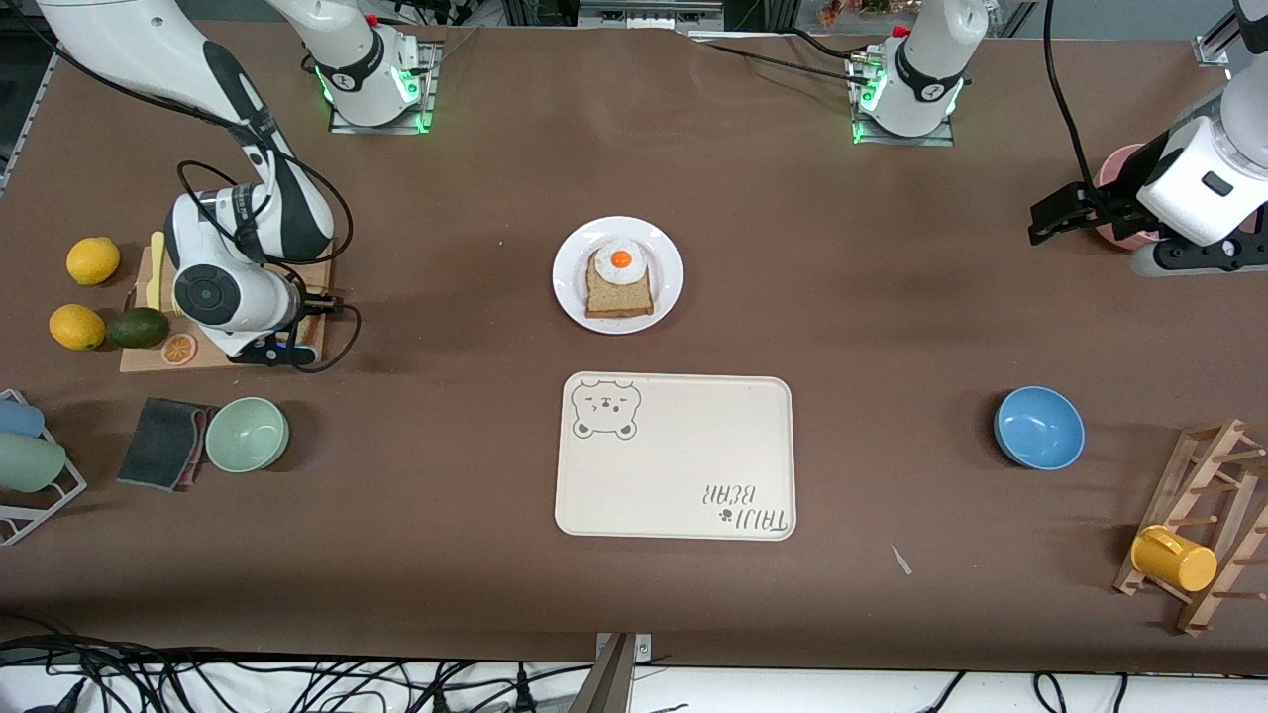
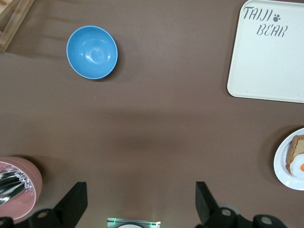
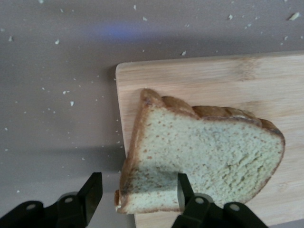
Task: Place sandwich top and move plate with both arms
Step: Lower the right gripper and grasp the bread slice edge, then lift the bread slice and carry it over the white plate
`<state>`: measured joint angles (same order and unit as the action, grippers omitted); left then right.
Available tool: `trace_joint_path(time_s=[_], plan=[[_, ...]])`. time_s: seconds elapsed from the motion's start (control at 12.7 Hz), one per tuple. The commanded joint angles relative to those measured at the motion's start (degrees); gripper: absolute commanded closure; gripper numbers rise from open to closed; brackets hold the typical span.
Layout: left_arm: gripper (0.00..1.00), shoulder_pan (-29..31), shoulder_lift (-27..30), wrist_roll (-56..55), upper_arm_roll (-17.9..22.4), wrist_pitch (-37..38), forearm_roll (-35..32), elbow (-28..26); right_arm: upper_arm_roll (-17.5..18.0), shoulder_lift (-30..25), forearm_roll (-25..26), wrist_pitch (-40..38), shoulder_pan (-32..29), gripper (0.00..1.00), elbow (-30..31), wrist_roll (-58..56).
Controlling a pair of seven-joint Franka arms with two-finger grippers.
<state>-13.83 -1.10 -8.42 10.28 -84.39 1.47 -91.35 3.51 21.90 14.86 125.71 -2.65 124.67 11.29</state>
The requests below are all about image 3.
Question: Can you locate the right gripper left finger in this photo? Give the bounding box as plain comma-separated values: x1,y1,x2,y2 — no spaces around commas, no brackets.
0,172,103,228

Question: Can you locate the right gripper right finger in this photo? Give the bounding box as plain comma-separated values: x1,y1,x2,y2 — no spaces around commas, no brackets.
171,173,270,228

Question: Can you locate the brown bread slice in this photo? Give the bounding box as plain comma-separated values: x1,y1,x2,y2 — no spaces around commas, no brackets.
114,88,285,214

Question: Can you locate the bamboo cutting board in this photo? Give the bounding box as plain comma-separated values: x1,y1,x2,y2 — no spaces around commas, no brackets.
115,50,304,228

